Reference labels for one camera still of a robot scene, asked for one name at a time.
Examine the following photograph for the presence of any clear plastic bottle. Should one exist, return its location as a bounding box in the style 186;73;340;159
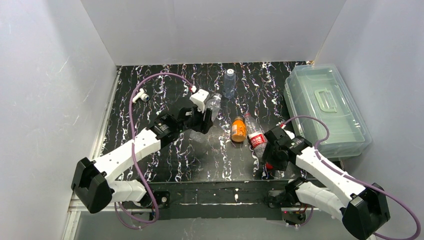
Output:
189;93;223;143

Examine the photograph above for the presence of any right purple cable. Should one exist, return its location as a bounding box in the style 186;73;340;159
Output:
279;115;422;240

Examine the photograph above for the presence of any red label water bottle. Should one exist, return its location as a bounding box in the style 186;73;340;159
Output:
244;112;268;160

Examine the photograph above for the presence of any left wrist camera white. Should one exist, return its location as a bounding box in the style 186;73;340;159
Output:
189;89;210;113

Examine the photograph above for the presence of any white pipe fitting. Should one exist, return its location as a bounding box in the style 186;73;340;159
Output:
130;88;150;106

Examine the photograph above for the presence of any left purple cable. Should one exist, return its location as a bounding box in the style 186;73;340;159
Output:
114;72;198;230

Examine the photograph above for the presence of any purple cable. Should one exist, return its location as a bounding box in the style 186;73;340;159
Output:
114;72;198;230
279;115;422;240

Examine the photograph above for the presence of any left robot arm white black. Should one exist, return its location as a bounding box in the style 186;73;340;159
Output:
71;105;213;214

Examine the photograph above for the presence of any orange juice bottle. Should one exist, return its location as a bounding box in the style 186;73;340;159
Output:
231;116;247;143

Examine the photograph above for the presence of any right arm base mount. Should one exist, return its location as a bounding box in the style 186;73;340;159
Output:
264;190;314;229

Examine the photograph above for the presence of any clear blue-tinted bottle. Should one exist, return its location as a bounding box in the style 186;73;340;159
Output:
223;71;236;99

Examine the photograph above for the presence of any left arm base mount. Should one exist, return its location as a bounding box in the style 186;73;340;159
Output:
130;190;171;229

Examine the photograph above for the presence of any clear plastic storage box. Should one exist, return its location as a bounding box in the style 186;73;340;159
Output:
283;64;372;159

